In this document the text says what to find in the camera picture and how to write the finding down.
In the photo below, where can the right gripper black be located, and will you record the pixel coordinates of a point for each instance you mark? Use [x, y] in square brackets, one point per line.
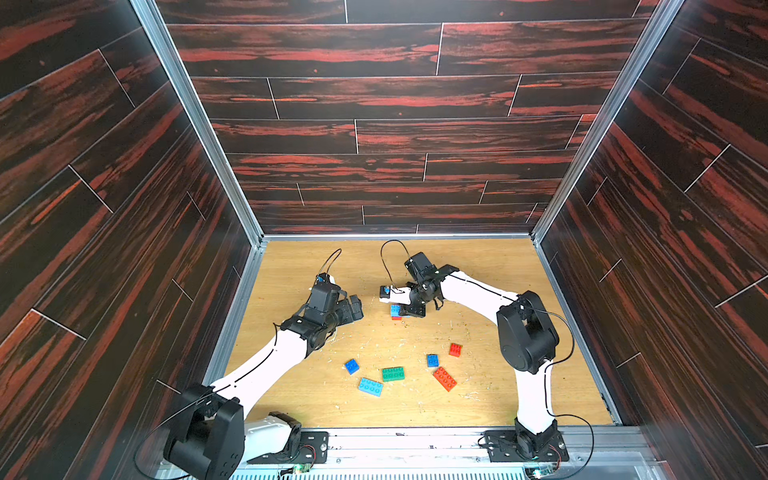
[411, 298]

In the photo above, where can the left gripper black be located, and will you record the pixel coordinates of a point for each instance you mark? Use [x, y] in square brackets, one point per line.
[348, 316]

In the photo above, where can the red long lego brick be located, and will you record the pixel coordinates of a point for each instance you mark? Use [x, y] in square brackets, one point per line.
[444, 378]

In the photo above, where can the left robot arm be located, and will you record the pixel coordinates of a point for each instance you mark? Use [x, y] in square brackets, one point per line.
[208, 437]

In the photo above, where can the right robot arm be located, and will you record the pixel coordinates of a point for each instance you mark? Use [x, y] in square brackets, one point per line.
[527, 341]

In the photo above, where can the small red lego right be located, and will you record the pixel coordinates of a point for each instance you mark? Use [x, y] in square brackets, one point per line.
[455, 350]

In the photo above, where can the green long lego brick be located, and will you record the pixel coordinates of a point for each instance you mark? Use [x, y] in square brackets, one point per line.
[391, 374]

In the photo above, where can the light blue lego front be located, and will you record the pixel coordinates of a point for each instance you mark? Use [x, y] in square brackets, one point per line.
[370, 387]

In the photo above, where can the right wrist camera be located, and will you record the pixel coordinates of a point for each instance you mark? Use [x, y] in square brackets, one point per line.
[397, 295]

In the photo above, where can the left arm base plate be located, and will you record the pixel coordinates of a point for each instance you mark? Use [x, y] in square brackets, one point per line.
[309, 448]

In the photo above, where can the aluminium front rail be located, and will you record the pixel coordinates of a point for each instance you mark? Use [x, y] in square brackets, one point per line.
[454, 453]

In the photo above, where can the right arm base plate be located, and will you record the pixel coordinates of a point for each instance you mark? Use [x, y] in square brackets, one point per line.
[507, 445]

